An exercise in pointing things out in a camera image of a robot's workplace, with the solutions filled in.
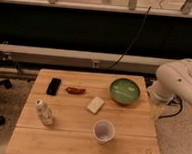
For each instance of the clear plastic bottle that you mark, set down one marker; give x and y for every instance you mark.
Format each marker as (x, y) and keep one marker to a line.
(44, 112)

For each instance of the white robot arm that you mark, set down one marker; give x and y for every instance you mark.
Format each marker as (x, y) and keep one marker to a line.
(173, 78)

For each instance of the white sponge block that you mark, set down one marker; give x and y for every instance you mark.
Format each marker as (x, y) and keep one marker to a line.
(95, 105)

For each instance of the green bowl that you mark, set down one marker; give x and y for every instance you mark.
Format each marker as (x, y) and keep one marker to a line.
(124, 91)

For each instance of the black smartphone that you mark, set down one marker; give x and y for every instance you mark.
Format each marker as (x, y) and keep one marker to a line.
(53, 86)

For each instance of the white paper cup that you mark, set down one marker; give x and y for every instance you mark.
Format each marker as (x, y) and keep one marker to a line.
(103, 131)

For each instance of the wall power outlet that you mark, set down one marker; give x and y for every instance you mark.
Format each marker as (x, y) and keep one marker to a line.
(96, 64)

